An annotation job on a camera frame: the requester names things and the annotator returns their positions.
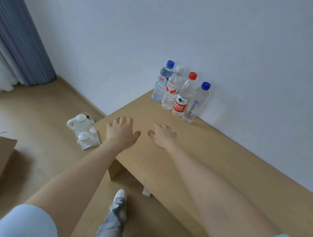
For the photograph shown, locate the person's left hand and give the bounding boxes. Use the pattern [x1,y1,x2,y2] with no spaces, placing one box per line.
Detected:
[106,117,141,150]

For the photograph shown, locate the person's right hand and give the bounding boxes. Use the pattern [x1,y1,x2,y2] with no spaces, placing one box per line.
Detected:
[147,123,177,149]

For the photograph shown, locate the person's left forearm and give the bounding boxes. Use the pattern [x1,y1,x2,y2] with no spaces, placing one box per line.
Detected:
[24,139,123,237]

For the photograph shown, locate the person's right forearm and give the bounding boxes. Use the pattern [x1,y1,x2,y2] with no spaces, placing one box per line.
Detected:
[163,143,282,237]

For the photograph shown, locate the white tea tray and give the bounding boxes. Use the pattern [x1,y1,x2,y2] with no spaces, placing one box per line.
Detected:
[73,119,101,151]

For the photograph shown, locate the white lidded tea cup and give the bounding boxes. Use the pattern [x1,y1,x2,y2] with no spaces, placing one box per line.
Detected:
[77,132,91,145]

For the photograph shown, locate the white teapot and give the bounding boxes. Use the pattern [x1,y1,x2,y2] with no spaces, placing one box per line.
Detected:
[67,113,89,130]

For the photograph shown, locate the red-cap water bottle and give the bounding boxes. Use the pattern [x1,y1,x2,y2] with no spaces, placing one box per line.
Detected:
[172,72,198,117]

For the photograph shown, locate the blue-cap bottle with white label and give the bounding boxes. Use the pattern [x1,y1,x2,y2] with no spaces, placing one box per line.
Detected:
[182,82,211,124]

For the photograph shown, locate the white-cap water bottle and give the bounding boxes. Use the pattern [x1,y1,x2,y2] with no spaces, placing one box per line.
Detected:
[162,65,185,110]

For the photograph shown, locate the blue-cap bottle with red-lettered label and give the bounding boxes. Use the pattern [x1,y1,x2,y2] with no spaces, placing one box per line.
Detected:
[151,60,175,103]

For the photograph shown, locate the person's white shoe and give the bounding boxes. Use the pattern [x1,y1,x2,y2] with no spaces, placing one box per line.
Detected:
[114,189,127,203]

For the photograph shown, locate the person's grey trouser leg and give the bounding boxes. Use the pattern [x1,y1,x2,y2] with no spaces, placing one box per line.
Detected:
[96,197,127,237]

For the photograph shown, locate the brown cardboard box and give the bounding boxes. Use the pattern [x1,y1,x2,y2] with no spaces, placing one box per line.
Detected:
[0,136,18,177]

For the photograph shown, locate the white sheer curtain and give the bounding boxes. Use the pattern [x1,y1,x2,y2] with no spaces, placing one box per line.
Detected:
[0,39,29,92]

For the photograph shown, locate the blue-grey curtain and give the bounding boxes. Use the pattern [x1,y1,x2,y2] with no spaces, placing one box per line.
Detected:
[0,0,57,86]

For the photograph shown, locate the person's white sleeve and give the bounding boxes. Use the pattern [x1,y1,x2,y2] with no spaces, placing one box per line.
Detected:
[0,204,58,237]

